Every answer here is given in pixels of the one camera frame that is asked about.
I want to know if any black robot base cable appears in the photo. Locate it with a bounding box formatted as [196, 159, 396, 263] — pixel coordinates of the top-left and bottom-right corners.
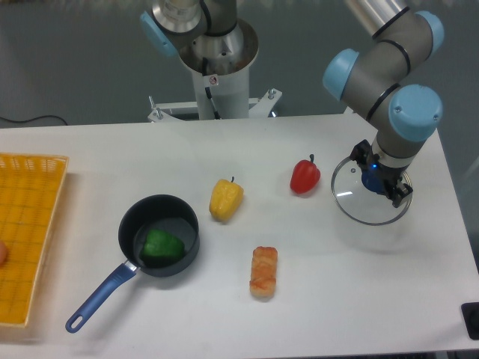
[201, 55, 222, 120]

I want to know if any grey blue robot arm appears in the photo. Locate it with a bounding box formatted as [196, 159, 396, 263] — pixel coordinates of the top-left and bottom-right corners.
[140, 1, 444, 207]

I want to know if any glass pot lid blue knob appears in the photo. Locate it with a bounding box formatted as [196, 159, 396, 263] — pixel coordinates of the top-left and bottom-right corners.
[331, 158, 412, 226]

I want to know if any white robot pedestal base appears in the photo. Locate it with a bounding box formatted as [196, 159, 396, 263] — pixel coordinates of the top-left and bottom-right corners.
[147, 18, 283, 123]

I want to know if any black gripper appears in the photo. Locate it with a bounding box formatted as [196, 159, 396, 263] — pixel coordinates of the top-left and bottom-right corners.
[350, 140, 413, 208]

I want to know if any black floor cable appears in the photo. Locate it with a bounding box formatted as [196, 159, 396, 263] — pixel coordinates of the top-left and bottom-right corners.
[0, 114, 69, 126]

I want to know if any yellow bell pepper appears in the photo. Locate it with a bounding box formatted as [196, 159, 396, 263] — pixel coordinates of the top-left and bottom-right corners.
[209, 176, 244, 223]

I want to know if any orange round food item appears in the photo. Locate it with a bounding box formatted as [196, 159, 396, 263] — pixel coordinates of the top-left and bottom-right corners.
[0, 240, 8, 266]

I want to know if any black device table corner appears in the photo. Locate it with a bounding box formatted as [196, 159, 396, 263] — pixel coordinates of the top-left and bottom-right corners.
[461, 302, 479, 340]

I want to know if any red bell pepper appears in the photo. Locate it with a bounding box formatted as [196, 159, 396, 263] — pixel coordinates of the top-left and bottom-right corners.
[290, 154, 321, 194]

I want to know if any green bell pepper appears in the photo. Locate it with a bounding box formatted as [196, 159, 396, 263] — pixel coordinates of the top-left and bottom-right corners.
[140, 229, 185, 266]

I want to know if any yellow wicker basket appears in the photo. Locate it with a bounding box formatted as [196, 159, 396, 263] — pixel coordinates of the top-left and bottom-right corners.
[1, 153, 69, 328]

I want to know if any braided bread loaf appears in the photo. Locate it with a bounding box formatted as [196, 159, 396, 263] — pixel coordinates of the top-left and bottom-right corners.
[249, 246, 278, 298]

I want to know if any dark pot blue handle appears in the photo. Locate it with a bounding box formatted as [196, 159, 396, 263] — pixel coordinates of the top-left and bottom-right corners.
[65, 194, 200, 334]

